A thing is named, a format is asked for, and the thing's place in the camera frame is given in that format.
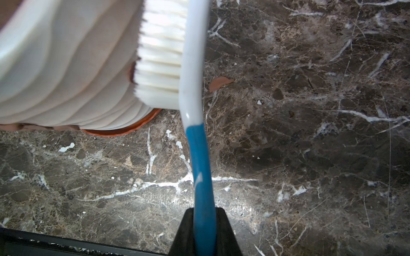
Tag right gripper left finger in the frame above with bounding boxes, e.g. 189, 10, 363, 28
168, 208, 195, 256

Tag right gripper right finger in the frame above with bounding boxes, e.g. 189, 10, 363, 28
215, 208, 243, 256

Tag white ceramic pot with mud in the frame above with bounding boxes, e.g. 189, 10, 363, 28
1, 1, 160, 137

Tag small mud flake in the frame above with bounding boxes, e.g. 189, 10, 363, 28
209, 76, 234, 93

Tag black front mounting rail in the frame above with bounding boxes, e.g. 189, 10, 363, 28
1, 236, 155, 256

